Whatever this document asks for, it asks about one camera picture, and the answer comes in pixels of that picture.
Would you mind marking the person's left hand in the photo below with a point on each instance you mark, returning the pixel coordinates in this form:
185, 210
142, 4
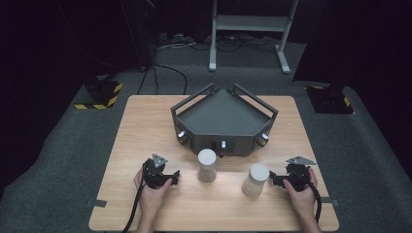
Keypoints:
150, 199

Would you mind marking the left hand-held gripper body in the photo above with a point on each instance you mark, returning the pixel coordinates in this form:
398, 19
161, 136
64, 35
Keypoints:
152, 174

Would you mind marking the white jar with white lid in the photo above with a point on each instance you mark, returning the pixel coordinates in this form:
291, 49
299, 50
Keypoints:
207, 168
255, 181

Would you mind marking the person's right hand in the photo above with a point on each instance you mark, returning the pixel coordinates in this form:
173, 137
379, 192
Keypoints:
304, 200

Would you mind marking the grey metal stand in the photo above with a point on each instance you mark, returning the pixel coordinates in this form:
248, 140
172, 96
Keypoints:
251, 23

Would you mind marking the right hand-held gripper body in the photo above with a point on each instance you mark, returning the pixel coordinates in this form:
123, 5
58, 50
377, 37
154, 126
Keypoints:
298, 176

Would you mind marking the dark grey corner shelf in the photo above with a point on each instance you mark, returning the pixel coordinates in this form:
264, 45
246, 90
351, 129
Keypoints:
223, 116

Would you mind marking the black base with striped tape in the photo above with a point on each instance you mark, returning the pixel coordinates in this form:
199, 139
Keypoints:
102, 93
330, 100

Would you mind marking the grey tape strip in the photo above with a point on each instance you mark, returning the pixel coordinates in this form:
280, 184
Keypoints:
335, 203
97, 203

